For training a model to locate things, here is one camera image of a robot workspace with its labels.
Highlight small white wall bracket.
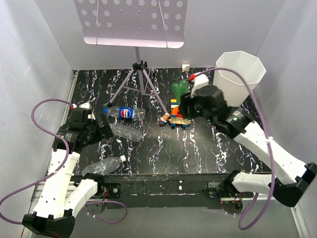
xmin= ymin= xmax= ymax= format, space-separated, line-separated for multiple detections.
xmin=181 ymin=64 xmax=190 ymax=73

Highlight orange curved toy piece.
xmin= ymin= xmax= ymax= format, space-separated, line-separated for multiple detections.
xmin=171 ymin=106 xmax=183 ymax=118

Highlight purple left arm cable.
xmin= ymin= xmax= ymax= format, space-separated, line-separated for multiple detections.
xmin=0 ymin=98 xmax=75 ymax=225

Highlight green plastic bottle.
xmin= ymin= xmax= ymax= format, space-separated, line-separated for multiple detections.
xmin=171 ymin=79 xmax=189 ymax=103

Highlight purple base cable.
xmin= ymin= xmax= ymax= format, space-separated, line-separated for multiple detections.
xmin=85 ymin=198 xmax=127 ymax=225

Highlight white octagonal plastic bin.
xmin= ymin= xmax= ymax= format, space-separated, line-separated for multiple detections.
xmin=213 ymin=50 xmax=267 ymax=108

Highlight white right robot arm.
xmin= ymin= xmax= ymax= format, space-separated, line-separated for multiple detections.
xmin=179 ymin=73 xmax=317 ymax=207

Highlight yellow white blue toy bricks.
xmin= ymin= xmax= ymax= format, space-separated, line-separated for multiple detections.
xmin=170 ymin=99 xmax=179 ymax=110

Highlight Pepsi label plastic bottle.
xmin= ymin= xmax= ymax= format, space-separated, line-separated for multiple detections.
xmin=103 ymin=106 xmax=146 ymax=120

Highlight beige toy brick vehicle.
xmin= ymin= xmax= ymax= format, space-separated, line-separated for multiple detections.
xmin=168 ymin=117 xmax=191 ymax=129

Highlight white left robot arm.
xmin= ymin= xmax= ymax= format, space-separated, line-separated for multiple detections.
xmin=22 ymin=103 xmax=112 ymax=238

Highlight small colourful toy figure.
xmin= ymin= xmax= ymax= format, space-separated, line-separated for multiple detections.
xmin=158 ymin=113 xmax=170 ymax=126

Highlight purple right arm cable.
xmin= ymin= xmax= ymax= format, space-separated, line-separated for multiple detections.
xmin=188 ymin=67 xmax=276 ymax=231

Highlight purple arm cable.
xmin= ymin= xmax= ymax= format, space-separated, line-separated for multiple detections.
xmin=0 ymin=98 xmax=75 ymax=225
xmin=188 ymin=67 xmax=276 ymax=231

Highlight crushed clear bottle white cap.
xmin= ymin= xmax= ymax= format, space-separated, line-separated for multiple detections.
xmin=82 ymin=155 xmax=126 ymax=176

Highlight large clear plastic bottle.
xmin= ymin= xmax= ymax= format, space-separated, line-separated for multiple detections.
xmin=110 ymin=123 xmax=143 ymax=142

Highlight white perforated music stand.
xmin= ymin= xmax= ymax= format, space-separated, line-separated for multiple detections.
xmin=74 ymin=0 xmax=188 ymax=113

